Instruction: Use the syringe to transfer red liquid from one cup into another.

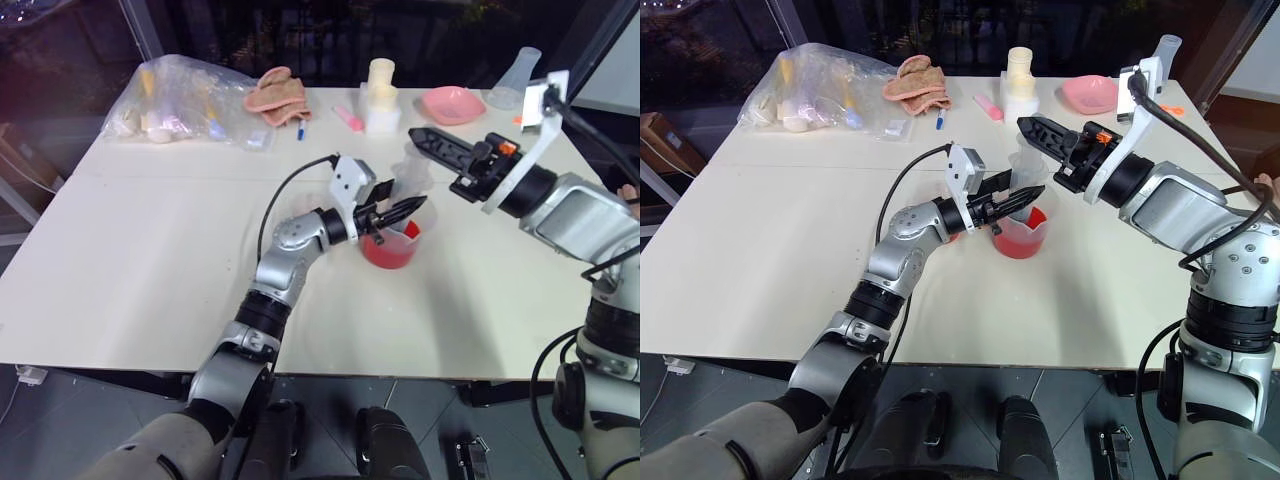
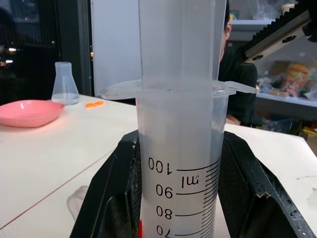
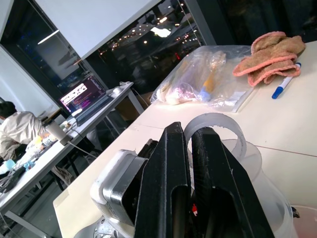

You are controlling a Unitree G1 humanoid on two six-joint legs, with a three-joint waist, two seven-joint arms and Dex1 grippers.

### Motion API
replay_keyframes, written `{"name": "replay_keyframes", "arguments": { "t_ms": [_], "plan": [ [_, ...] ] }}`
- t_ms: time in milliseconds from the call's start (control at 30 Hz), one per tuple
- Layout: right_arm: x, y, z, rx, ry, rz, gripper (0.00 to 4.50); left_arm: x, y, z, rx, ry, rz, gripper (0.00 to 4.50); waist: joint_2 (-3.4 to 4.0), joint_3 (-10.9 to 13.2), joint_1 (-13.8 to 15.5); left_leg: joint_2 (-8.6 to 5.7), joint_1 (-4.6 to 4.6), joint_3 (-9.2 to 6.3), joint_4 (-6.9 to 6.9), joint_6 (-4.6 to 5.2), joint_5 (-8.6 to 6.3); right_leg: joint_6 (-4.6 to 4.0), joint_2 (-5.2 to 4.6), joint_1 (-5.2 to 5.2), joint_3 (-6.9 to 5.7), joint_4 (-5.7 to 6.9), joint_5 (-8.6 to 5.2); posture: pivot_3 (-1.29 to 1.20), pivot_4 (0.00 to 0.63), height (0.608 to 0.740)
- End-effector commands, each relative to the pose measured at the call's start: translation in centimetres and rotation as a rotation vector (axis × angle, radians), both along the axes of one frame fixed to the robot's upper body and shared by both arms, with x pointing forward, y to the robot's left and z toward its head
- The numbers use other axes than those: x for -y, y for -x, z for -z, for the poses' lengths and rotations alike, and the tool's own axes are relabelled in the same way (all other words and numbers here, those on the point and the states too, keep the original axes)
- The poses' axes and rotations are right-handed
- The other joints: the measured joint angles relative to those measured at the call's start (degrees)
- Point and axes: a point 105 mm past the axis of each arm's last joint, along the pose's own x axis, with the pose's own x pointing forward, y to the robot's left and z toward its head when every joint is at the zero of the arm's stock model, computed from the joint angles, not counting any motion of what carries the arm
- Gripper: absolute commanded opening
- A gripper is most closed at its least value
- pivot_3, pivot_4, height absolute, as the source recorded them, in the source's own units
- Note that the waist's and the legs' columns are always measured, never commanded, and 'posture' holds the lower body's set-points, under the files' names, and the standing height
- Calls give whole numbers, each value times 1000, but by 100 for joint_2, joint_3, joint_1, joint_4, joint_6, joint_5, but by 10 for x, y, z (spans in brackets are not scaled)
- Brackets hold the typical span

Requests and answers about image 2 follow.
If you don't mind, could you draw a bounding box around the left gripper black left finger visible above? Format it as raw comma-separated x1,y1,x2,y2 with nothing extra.
70,129,142,238

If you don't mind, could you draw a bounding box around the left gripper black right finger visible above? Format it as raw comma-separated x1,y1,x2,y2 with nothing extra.
214,130,317,238

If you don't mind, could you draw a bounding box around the large translucent plastic syringe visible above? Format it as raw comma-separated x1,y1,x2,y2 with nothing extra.
100,0,257,238

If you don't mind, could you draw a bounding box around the colourful snack bag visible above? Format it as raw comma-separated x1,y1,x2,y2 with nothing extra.
280,63,312,97

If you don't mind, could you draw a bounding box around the small wooden block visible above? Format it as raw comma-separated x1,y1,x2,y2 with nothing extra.
267,88,291,98

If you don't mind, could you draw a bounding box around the person in black shirt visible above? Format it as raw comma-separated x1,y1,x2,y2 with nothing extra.
217,7,259,127

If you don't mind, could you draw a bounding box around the white storage shelf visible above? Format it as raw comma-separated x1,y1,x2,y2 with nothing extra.
229,18,317,136

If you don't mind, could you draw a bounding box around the small orange plastic piece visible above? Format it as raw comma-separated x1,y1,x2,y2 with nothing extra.
85,101,105,109

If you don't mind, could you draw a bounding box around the pink plastic dish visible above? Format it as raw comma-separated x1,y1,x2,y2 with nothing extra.
0,99,66,128

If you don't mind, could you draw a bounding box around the clear plastic conical flask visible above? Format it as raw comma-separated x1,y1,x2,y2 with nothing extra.
51,61,80,106

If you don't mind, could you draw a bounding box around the white upright panel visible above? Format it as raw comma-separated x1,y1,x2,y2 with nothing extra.
90,0,142,98

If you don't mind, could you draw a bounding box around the translucent plastic cup with handle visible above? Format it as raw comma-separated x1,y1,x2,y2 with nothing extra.
66,185,89,222

